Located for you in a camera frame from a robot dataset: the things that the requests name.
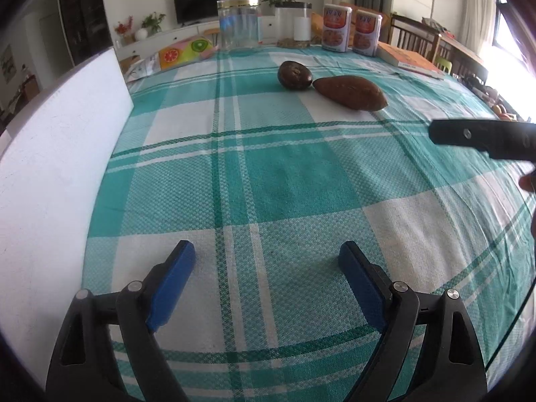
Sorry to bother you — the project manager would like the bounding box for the dark purple passion fruit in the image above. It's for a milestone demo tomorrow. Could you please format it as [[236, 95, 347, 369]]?
[[277, 61, 314, 91]]

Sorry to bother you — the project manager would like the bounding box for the person's right hand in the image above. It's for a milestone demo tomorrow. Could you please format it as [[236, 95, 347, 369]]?
[[519, 170, 536, 239]]

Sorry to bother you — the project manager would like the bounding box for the orange book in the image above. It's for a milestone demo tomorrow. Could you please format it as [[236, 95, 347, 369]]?
[[376, 42, 444, 79]]

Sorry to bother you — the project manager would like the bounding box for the wooden chair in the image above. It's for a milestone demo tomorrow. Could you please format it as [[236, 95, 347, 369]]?
[[388, 14, 441, 63]]

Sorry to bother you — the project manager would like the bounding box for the brown sweet potato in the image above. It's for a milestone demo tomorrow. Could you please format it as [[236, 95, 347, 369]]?
[[313, 75, 388, 112]]

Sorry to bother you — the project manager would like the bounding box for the right orange tin can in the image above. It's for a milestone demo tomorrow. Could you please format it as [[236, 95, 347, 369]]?
[[352, 11, 382, 56]]

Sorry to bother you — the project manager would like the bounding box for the orange tin can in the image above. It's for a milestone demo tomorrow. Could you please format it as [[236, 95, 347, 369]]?
[[352, 11, 382, 56], [322, 4, 352, 53]]

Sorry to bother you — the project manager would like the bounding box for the white foam board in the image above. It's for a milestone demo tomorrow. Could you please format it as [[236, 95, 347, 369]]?
[[0, 50, 133, 385]]

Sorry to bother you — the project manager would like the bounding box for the left orange tin can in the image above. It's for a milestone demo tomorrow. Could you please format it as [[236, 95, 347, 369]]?
[[322, 4, 352, 53]]

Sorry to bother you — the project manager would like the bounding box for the orange cushion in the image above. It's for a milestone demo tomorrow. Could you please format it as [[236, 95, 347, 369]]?
[[311, 2, 391, 37]]

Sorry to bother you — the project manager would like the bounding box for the teal white plaid tablecloth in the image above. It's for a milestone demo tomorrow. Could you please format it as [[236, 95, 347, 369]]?
[[83, 47, 535, 401]]

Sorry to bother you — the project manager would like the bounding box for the clear jar black lid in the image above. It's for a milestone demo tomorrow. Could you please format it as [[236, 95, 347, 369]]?
[[275, 1, 312, 49]]

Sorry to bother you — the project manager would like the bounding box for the clear jar gold lid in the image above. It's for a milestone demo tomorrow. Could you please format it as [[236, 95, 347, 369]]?
[[217, 0, 263, 52]]

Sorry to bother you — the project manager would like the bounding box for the white tv cabinet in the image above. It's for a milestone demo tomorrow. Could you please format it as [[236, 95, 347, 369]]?
[[115, 15, 276, 61]]

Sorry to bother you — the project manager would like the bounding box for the fruit print pillow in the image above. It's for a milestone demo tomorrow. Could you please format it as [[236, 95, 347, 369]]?
[[158, 37, 218, 70]]

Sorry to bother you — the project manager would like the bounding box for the red flower vase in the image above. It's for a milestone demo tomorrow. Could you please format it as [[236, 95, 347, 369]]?
[[115, 15, 134, 46]]

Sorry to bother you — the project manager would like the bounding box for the black cable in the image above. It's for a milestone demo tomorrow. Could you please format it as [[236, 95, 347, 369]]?
[[485, 275, 536, 371]]

